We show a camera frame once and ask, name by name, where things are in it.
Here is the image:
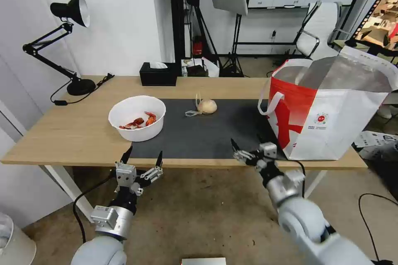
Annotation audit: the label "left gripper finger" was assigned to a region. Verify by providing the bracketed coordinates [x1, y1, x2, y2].
[115, 146, 133, 169]
[138, 150, 164, 188]

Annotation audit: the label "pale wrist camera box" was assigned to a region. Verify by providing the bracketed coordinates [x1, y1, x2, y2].
[260, 142, 278, 158]
[114, 162, 137, 193]

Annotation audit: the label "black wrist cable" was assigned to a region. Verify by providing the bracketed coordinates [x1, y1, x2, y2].
[73, 181, 117, 244]
[294, 160, 307, 199]

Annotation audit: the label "red black device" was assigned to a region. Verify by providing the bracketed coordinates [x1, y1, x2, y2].
[192, 36, 205, 57]

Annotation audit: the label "black table mat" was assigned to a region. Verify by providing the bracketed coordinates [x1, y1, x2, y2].
[128, 99, 289, 161]

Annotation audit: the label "white round bowl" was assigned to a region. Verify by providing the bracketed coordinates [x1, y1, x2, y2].
[108, 95, 166, 142]

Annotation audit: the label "black light stand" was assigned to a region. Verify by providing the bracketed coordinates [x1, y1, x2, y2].
[217, 13, 251, 78]

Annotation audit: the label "black floor cable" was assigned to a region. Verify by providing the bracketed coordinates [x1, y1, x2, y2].
[358, 193, 388, 265]

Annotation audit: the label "printed papers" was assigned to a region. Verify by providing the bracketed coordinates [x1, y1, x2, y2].
[354, 130, 398, 155]

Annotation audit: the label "red white takeout bag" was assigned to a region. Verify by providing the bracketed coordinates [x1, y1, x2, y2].
[257, 45, 398, 162]

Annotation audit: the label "white bin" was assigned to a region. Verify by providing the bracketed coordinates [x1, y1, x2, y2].
[0, 211, 37, 265]

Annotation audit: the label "wooden table with white legs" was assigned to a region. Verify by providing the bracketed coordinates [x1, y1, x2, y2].
[0, 75, 369, 216]

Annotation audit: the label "robot front panel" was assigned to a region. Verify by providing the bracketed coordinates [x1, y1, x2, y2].
[181, 257, 227, 265]

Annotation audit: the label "black desk lamp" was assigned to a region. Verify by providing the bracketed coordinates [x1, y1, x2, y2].
[22, 0, 97, 96]

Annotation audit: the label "white office chair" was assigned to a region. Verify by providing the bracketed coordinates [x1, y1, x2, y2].
[294, 1, 343, 60]

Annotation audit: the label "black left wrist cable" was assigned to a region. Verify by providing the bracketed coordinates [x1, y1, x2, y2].
[73, 181, 117, 244]

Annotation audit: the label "black tissue box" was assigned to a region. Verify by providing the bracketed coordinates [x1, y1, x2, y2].
[139, 61, 178, 87]

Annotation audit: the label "white plastic bag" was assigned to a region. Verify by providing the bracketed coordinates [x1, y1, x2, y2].
[201, 57, 221, 78]

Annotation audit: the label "dark box on floor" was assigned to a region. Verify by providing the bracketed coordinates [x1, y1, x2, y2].
[186, 63, 208, 77]

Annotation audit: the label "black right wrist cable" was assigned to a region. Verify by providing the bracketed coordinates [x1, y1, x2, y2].
[294, 160, 307, 199]

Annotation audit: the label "black lamp cord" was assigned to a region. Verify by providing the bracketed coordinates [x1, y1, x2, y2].
[50, 72, 114, 106]

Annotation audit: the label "black pillar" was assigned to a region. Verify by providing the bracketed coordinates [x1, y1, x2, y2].
[169, 0, 184, 77]

